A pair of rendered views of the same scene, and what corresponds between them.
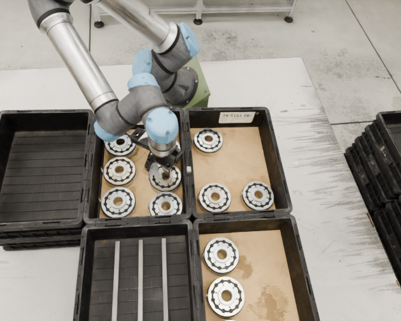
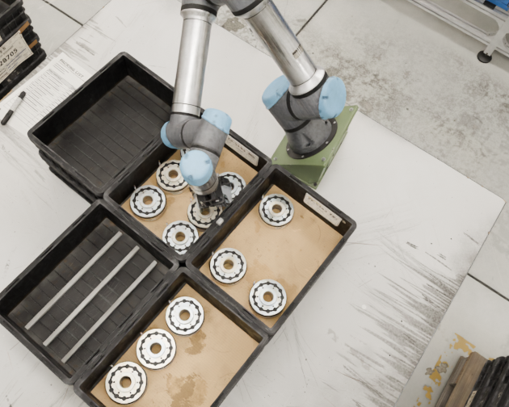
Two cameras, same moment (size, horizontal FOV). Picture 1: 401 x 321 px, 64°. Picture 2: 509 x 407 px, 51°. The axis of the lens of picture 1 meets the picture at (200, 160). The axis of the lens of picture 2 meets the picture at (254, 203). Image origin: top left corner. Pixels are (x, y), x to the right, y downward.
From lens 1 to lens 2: 0.65 m
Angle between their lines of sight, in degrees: 20
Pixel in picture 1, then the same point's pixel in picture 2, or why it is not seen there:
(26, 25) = not seen: outside the picture
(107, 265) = (97, 244)
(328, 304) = not seen: outside the picture
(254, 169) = (295, 272)
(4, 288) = (26, 199)
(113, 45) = (349, 22)
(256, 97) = (396, 205)
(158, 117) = (194, 159)
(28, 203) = (86, 145)
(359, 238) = not seen: outside the picture
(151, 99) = (206, 140)
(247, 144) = (314, 245)
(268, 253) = (228, 352)
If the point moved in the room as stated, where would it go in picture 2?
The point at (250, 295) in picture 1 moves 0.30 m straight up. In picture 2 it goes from (178, 368) to (170, 352)
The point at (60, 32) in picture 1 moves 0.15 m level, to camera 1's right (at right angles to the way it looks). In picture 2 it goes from (191, 28) to (226, 67)
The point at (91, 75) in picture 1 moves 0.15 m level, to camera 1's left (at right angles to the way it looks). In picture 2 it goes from (187, 81) to (154, 43)
